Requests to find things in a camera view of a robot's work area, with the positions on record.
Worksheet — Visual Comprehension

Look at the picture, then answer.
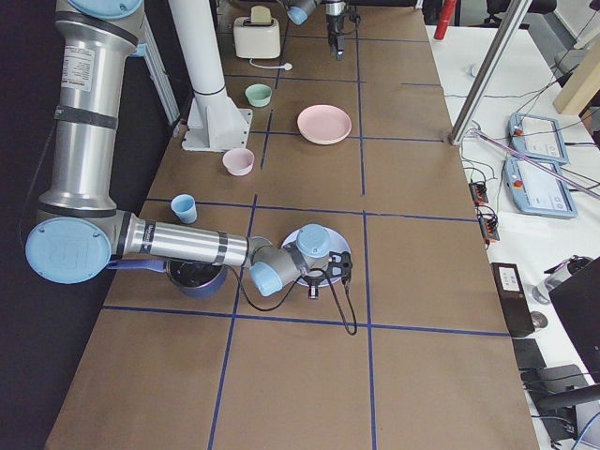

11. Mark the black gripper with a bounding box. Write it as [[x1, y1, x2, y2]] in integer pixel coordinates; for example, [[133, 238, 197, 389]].
[[298, 251, 353, 300], [326, 12, 360, 60]]

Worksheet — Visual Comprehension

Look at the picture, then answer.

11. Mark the blue plate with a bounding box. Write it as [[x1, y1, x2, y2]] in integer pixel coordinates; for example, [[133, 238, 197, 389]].
[[296, 228, 352, 288]]

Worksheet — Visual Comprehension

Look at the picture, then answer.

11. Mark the pink plate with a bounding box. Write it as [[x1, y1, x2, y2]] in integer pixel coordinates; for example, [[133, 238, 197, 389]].
[[296, 104, 353, 145]]

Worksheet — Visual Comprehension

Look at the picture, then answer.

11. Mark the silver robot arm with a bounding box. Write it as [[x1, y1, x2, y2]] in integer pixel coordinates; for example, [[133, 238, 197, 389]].
[[25, 1, 352, 296], [282, 0, 361, 61]]

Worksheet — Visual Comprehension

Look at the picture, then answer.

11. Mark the bread slice in toaster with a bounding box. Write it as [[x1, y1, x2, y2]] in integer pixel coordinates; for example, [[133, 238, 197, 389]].
[[250, 5, 273, 26]]

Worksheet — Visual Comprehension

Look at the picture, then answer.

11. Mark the cream white toaster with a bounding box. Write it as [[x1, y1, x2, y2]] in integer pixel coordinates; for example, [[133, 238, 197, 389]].
[[233, 17, 281, 59]]

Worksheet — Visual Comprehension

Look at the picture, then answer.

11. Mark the green bowl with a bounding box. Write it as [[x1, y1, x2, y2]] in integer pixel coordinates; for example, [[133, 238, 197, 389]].
[[245, 83, 272, 108]]

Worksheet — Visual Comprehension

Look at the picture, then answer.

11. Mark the red cylinder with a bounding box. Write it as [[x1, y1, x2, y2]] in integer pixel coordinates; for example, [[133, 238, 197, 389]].
[[433, 0, 458, 40]]

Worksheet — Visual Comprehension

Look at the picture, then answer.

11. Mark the dark blue cooking pot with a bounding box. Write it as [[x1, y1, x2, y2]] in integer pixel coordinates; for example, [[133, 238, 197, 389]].
[[106, 259, 227, 298]]

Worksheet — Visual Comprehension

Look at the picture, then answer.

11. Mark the pink bowl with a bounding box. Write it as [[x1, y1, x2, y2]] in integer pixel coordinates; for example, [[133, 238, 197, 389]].
[[222, 148, 255, 176]]

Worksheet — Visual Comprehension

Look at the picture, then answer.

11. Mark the light blue cup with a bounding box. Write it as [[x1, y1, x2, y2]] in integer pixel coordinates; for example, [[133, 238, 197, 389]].
[[171, 194, 198, 224]]

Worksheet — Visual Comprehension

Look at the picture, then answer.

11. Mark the black rectangular box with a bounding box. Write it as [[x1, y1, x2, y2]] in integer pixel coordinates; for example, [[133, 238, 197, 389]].
[[490, 262, 534, 338]]

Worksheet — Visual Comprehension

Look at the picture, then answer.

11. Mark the lower teach pendant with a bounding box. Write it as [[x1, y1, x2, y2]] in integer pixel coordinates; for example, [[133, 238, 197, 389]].
[[503, 157, 578, 218]]

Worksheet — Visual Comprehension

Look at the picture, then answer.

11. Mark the teach pendant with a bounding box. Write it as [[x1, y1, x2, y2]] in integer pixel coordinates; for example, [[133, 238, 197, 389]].
[[508, 112, 569, 165], [503, 157, 578, 218]]

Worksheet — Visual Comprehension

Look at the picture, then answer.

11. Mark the upper teach pendant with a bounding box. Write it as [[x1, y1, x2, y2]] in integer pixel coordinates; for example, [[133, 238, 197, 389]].
[[508, 112, 569, 165]]

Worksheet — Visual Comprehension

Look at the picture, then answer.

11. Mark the white power plug cable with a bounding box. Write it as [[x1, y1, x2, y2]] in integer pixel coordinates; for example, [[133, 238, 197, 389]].
[[247, 57, 294, 72]]

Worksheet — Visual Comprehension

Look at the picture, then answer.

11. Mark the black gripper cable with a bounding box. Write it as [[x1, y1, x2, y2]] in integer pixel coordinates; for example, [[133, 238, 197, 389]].
[[237, 266, 358, 338]]

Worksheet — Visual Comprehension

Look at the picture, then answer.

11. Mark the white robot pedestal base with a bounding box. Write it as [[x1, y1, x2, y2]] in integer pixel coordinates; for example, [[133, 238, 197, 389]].
[[169, 0, 252, 152]]

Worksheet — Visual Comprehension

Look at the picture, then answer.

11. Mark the aluminium frame post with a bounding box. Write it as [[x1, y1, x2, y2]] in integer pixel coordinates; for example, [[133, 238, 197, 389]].
[[448, 0, 532, 145]]

